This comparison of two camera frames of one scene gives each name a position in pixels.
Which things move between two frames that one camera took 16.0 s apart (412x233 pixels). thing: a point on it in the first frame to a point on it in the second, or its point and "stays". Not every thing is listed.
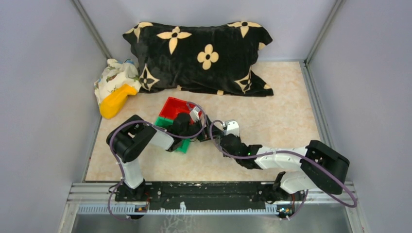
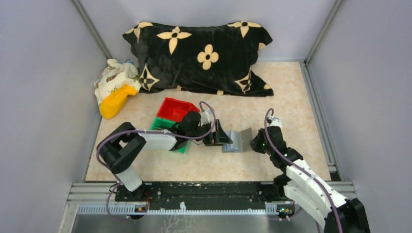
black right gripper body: (237, 159) to (260, 145)
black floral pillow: (216, 59) stays
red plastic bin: (173, 106) stays
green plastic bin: (164, 123) stays
